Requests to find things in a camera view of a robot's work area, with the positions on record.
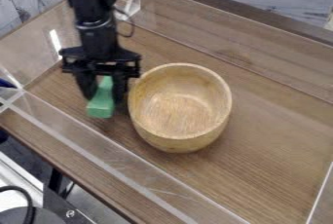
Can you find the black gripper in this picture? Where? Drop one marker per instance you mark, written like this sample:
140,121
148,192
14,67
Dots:
100,56

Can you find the green rectangular block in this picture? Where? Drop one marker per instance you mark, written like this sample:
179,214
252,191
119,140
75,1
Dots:
100,106

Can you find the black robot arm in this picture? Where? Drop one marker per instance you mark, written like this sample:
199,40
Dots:
93,12

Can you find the brown wooden bowl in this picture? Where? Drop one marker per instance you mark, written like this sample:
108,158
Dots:
179,105

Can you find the blue object at edge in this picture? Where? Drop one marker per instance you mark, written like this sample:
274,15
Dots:
5,84

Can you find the black table leg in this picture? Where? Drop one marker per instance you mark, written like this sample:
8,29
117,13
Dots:
55,181

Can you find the clear acrylic corner bracket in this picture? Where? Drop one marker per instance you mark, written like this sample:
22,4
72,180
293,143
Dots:
125,9

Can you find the grey metal base plate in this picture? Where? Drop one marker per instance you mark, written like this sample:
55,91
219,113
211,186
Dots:
57,205

